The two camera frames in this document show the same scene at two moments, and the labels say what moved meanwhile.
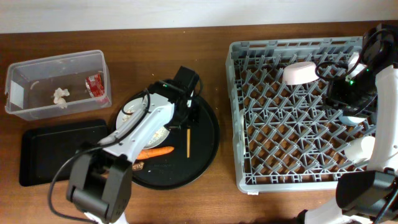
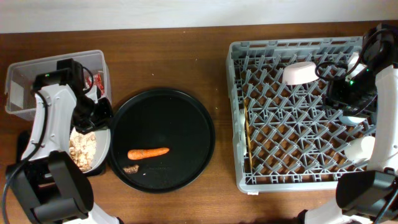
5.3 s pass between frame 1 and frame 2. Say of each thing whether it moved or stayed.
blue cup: stayed
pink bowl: stayed
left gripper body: moved
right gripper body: stayed
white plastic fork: stayed
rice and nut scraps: moved
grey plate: moved
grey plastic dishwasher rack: stayed
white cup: stayed
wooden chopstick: moved
